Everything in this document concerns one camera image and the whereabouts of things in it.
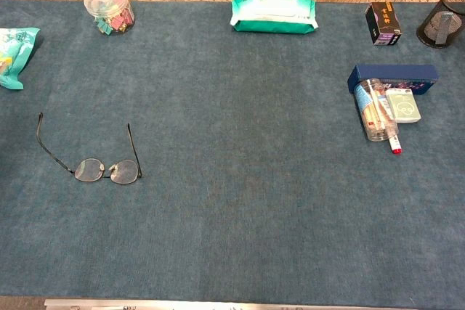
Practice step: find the clear plastic jar with tubes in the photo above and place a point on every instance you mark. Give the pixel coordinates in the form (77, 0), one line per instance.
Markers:
(374, 117)

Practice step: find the aluminium rail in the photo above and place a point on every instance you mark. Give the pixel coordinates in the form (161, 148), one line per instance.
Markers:
(218, 304)

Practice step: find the long navy blue box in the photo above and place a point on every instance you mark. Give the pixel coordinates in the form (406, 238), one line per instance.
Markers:
(396, 72)

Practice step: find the clear jar of binder clips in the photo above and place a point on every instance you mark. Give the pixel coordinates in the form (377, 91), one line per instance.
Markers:
(109, 8)

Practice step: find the pale green card pack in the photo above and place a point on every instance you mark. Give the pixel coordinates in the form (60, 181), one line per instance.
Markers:
(403, 106)

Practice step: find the black mesh pen holder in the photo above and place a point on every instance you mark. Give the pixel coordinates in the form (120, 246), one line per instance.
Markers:
(428, 32)

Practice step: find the black purple carton box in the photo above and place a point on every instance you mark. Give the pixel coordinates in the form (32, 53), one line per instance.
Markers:
(383, 23)

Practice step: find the teal snack bag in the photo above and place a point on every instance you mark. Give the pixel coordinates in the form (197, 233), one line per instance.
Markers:
(14, 56)

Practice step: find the grey strip in mesh holder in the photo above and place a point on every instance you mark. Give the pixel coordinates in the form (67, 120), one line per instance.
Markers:
(444, 27)

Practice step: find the thin black metal eyeglasses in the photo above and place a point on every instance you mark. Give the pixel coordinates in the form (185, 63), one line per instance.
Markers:
(88, 170)

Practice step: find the green white wet wipes pack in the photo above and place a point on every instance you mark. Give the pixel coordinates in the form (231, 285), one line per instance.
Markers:
(272, 16)

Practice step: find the white tube with red cap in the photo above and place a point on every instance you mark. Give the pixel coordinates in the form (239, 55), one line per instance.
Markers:
(396, 146)

